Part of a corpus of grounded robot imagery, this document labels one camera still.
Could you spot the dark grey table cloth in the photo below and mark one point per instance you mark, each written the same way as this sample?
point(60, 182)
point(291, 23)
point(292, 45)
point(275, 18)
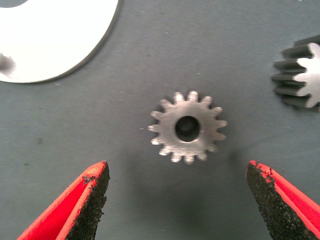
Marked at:
point(200, 37)

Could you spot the steel planetary gear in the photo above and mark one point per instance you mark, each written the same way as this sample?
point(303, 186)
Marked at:
point(310, 75)
point(165, 125)

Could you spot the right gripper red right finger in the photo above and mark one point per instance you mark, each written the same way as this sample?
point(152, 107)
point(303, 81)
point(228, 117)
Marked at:
point(285, 207)

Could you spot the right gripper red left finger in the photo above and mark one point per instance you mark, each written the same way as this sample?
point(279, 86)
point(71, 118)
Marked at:
point(75, 207)

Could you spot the round metal carrier plate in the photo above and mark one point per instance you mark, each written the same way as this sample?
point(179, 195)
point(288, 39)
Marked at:
point(62, 37)

